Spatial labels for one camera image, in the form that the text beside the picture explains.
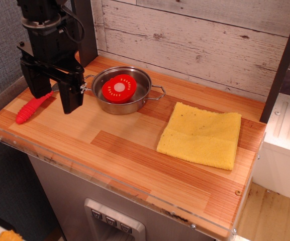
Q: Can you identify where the yellow object bottom left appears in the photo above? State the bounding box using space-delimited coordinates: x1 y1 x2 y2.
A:
0 230 23 241

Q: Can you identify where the dark grey right post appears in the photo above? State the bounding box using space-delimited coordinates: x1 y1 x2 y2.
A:
259 35 290 124

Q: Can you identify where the dark grey left post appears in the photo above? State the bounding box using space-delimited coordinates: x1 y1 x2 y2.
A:
70 0 98 67

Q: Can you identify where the silver dispenser button panel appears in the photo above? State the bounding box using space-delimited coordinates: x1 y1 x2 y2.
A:
84 198 146 240

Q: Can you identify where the small steel pot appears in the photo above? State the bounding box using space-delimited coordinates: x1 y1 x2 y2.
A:
84 66 166 115

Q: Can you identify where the clear acrylic edge guard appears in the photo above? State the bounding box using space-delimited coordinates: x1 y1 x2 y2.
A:
0 119 265 240

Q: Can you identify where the yellow folded cloth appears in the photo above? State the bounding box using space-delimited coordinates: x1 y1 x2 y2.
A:
156 102 242 170

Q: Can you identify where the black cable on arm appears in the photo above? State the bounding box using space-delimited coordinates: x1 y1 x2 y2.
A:
59 5 85 45

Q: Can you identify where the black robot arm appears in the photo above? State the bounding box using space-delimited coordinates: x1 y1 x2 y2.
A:
17 1 85 114

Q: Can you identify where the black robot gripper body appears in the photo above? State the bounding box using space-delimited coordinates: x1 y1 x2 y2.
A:
17 30 84 80

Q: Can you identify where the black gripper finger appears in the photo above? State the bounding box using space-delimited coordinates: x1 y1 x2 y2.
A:
21 61 52 99
58 73 84 114

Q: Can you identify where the grey toy kitchen cabinet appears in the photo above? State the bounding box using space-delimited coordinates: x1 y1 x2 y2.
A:
29 157 212 240

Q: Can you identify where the red handled toy fork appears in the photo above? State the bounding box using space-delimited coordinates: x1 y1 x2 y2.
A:
16 83 59 124

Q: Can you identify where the red toy tomato half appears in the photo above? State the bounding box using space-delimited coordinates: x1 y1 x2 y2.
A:
102 74 137 104

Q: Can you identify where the white toy sink unit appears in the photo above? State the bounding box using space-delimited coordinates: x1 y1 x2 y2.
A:
253 94 290 198

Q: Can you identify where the dark grey post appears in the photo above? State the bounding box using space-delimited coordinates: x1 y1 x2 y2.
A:
259 35 290 124
70 0 98 67

